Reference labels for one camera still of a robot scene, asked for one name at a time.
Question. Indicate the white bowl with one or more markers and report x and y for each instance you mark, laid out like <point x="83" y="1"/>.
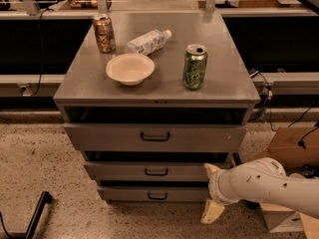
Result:
<point x="130" y="69"/>

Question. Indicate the grey top drawer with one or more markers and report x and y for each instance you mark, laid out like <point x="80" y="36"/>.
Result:
<point x="155" y="137"/>

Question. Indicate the grey drawer cabinet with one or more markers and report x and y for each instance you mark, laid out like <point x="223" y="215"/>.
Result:
<point x="227" y="95"/>

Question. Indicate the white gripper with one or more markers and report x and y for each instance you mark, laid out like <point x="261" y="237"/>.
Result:
<point x="215" y="187"/>

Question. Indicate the grey drawer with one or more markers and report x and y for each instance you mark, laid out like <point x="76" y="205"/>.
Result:
<point x="146" y="171"/>
<point x="155" y="137"/>
<point x="152" y="194"/>

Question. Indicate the cardboard box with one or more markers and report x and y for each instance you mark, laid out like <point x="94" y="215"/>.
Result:
<point x="294" y="150"/>

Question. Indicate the black metal stand leg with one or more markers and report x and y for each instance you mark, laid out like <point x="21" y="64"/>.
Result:
<point x="45" y="199"/>

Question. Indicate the grey bottom drawer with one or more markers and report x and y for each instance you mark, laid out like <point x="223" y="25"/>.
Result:
<point x="152" y="194"/>

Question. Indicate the green soda can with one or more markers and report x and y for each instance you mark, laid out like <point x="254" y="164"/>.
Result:
<point x="195" y="61"/>

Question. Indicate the orange soda can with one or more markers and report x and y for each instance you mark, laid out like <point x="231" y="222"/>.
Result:
<point x="104" y="33"/>

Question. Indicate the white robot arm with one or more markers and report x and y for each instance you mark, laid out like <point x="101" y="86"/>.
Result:
<point x="262" y="180"/>

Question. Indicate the clear plastic water bottle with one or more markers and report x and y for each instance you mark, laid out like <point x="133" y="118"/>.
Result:
<point x="149" y="42"/>

